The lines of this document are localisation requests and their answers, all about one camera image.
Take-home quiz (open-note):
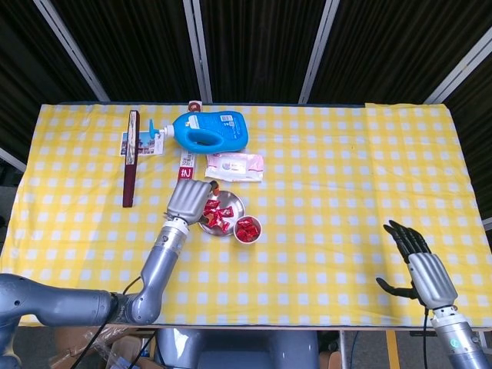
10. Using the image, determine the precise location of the round metal plate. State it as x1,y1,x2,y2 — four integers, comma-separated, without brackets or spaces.
198,190,246,238

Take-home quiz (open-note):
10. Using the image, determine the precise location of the brown cardboard box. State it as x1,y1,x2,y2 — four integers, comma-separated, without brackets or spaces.
49,326,158,369

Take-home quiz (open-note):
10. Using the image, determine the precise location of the photo postcard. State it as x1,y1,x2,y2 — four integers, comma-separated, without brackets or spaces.
121,130,165,157

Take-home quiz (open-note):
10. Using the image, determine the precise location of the yellow white checked tablecloth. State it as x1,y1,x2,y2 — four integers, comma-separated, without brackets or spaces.
0,101,492,327

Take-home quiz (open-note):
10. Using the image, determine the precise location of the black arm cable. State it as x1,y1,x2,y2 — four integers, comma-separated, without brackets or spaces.
80,274,143,369
421,305,431,369

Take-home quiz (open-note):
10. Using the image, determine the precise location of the red white toothpaste box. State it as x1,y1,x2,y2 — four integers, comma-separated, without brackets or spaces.
178,148,199,181

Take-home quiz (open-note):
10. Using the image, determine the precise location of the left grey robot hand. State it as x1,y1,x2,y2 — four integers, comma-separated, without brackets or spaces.
165,180,220,227

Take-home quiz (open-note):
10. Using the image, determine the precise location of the blue pump bottle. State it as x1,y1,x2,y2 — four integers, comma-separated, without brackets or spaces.
148,110,249,154

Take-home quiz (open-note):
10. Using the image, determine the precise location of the blue cable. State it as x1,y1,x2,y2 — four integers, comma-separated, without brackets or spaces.
350,330,361,369

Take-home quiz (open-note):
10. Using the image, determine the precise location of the white paper cup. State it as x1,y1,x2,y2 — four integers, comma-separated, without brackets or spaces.
233,214,264,244

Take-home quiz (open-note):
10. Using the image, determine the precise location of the grey robot torso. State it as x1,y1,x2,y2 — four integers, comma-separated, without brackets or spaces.
155,328,320,369

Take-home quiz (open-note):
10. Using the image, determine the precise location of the dark brown folded fan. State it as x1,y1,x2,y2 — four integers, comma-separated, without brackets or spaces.
121,110,140,208

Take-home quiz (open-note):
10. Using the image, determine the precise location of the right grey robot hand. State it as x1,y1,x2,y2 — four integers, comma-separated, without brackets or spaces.
375,219,458,308

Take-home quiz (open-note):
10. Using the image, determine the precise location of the pink wet wipes pack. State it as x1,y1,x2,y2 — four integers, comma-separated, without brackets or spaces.
204,152,266,183

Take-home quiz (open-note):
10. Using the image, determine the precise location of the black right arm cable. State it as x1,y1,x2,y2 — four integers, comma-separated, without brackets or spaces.
421,305,431,369

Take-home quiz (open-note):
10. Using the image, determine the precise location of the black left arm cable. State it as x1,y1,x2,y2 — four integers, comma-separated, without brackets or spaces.
80,274,143,369

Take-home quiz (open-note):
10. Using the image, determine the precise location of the black pleated curtain panel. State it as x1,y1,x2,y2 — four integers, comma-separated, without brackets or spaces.
199,0,326,104
52,0,204,104
309,0,492,105
441,45,492,220
0,0,103,155

